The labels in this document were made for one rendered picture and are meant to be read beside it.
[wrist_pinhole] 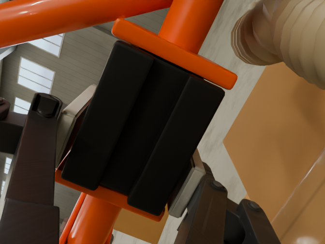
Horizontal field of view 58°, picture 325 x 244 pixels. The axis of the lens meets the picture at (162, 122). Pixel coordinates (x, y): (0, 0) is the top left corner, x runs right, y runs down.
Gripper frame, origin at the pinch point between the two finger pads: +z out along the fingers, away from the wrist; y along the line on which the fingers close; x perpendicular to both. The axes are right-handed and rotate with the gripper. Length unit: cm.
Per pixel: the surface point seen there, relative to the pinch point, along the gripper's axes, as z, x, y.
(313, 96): 6.8, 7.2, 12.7
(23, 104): 1008, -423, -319
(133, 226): 119, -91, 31
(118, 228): 117, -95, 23
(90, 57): 907, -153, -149
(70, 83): 949, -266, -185
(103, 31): 854, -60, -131
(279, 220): 1.6, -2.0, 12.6
